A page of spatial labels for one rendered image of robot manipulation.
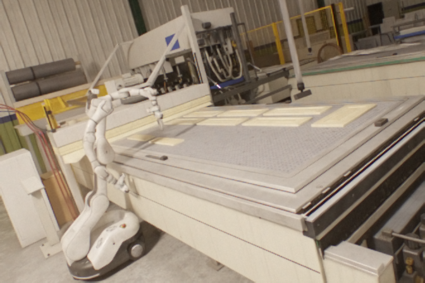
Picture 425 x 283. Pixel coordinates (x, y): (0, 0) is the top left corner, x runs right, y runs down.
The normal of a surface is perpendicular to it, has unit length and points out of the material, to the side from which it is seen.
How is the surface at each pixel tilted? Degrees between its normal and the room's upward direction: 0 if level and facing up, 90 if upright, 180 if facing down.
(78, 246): 90
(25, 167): 90
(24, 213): 90
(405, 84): 90
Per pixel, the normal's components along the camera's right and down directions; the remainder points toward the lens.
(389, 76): -0.76, 0.31
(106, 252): 0.58, 0.00
